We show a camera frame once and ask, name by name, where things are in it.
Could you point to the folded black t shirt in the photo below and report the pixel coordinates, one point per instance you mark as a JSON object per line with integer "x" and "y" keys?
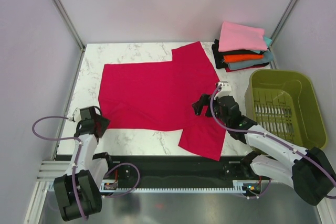
{"x": 219, "y": 56}

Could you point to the folded grey blue t shirt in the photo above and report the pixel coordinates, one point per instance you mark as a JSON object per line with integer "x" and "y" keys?
{"x": 267, "y": 58}

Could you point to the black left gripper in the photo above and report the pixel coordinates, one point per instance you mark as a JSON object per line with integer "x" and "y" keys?
{"x": 105, "y": 123}

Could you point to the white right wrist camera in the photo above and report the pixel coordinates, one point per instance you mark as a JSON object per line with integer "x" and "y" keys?
{"x": 224, "y": 89}

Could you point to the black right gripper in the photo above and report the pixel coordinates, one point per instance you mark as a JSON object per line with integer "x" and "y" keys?
{"x": 203, "y": 100}

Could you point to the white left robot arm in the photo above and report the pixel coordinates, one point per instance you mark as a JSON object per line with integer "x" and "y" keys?
{"x": 77, "y": 190}

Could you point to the white slotted cable duct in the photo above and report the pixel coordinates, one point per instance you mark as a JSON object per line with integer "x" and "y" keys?
{"x": 236, "y": 188}

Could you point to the folded pink t shirt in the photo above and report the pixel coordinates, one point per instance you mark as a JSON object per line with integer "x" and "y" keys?
{"x": 240, "y": 37}

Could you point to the magenta t shirt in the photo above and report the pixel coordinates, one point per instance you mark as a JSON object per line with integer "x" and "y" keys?
{"x": 159, "y": 96}

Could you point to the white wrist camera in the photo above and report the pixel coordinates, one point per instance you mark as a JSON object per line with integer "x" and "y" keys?
{"x": 224, "y": 89}
{"x": 76, "y": 116}

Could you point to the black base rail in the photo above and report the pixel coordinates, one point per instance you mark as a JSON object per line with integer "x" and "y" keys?
{"x": 177, "y": 172}

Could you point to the olive green plastic basket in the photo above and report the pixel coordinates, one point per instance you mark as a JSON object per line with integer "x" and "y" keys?
{"x": 285, "y": 104}

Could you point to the folded orange t shirt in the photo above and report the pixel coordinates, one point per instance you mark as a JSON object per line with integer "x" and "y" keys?
{"x": 241, "y": 57}

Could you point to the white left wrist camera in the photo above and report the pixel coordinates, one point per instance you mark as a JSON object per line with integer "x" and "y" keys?
{"x": 76, "y": 116}

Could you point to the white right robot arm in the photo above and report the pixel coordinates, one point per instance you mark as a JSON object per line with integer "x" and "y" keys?
{"x": 308, "y": 172}

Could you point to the folded dark red t shirt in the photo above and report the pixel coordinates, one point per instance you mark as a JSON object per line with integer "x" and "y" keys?
{"x": 227, "y": 69}

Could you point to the folded teal t shirt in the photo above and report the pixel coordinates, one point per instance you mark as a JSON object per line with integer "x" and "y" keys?
{"x": 268, "y": 42}

